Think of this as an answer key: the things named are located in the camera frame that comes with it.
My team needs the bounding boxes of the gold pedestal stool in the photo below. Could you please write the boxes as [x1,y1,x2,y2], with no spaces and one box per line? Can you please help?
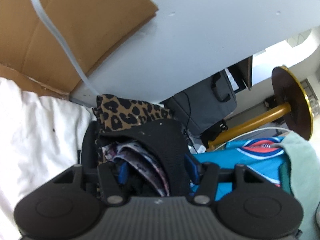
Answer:
[207,65,314,152]

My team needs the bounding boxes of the grey laptop bag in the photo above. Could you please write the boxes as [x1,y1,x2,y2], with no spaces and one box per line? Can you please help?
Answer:
[160,70,238,137]

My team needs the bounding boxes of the flattened cardboard sheet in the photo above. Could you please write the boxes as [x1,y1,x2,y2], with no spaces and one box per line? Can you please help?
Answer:
[0,0,159,99]

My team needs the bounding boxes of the mint green garment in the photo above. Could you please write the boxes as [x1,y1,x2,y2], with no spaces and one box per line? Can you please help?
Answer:
[280,132,320,225]

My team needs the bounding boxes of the black bear-print shorts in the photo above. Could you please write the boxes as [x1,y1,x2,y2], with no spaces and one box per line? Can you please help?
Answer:
[96,119,193,198]

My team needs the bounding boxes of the teal printed jersey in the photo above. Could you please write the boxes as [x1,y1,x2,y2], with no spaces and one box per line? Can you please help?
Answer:
[189,136,293,203]

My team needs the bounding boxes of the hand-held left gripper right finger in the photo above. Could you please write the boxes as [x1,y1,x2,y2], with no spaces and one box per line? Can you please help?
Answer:
[184,154,263,205]

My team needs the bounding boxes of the leopard print garment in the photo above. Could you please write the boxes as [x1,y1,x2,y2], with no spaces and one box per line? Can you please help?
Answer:
[92,94,173,165]

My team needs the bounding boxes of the white cable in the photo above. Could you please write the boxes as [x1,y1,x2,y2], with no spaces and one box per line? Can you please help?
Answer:
[24,0,100,97]

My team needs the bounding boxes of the black cable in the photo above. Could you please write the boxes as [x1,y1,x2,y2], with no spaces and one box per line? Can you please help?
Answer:
[180,91,198,153]

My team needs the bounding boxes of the black folded garment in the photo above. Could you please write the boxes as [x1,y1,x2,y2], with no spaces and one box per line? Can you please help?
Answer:
[79,121,100,173]

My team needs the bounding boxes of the cream bear-print bed sheet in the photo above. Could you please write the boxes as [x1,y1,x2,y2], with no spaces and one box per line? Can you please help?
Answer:
[0,76,93,230]

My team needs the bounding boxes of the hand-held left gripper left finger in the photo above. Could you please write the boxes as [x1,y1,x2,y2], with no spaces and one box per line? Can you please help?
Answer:
[54,162,128,205]

